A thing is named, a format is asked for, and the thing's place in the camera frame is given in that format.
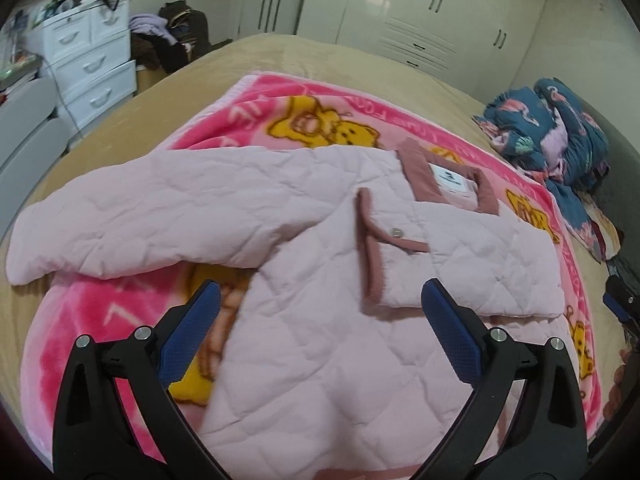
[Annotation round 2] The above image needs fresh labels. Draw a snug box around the pink quilted jacket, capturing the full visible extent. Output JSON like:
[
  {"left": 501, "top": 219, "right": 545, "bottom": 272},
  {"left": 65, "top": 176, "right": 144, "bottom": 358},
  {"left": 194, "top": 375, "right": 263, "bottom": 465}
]
[{"left": 5, "top": 136, "right": 566, "bottom": 480}]

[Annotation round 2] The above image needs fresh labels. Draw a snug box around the purple clothes pile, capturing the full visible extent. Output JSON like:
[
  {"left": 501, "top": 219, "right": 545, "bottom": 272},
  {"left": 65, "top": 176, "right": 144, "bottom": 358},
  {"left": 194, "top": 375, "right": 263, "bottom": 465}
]
[{"left": 129, "top": 13, "right": 178, "bottom": 46}]

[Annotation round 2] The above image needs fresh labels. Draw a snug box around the person's right hand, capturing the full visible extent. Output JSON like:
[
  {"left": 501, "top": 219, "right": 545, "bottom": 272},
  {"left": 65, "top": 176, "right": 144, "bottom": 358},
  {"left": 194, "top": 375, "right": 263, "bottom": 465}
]
[{"left": 603, "top": 350, "right": 631, "bottom": 420}]

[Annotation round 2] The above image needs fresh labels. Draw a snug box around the red striped pillow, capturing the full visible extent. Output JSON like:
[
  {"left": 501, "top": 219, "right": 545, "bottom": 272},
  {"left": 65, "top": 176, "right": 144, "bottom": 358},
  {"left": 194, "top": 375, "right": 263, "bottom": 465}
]
[{"left": 584, "top": 197, "right": 624, "bottom": 261}]

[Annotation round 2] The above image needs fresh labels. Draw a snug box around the grey upholstered headboard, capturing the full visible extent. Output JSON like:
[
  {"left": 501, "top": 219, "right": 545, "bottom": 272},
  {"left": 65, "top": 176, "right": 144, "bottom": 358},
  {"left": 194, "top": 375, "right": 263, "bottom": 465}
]
[{"left": 580, "top": 100, "right": 640, "bottom": 292}]

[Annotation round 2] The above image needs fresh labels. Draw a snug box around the pink cartoon fleece blanket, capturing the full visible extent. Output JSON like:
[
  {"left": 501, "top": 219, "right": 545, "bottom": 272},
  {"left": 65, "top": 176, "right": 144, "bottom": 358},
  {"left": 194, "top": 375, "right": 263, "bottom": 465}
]
[{"left": 19, "top": 70, "right": 609, "bottom": 466}]

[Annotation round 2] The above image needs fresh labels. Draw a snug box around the teal flamingo print quilt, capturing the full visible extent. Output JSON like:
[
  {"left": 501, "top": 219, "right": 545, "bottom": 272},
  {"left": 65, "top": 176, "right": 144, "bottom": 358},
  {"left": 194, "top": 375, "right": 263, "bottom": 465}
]
[{"left": 473, "top": 78, "right": 608, "bottom": 262}]

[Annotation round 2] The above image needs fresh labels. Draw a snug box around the white glossy wardrobe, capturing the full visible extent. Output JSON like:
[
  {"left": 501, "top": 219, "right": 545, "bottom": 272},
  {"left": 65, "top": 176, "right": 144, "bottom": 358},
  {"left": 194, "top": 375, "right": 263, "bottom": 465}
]
[{"left": 297, "top": 0, "right": 546, "bottom": 102}]

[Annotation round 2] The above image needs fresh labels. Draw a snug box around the tan bed cover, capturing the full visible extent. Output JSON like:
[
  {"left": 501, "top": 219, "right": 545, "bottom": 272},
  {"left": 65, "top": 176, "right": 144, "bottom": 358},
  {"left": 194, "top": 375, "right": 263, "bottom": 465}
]
[{"left": 1, "top": 35, "right": 626, "bottom": 419}]

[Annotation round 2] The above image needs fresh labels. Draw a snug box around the white drawer chest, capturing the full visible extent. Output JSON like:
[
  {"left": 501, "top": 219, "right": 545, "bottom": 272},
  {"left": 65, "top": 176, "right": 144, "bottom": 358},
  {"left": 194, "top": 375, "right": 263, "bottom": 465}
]
[{"left": 26, "top": 0, "right": 137, "bottom": 132}]

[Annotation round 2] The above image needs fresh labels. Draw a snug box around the dark bag on floor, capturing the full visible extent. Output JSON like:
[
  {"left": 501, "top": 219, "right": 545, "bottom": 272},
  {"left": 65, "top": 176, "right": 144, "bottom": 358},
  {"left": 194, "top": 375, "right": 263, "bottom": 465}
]
[{"left": 129, "top": 0, "right": 213, "bottom": 74}]

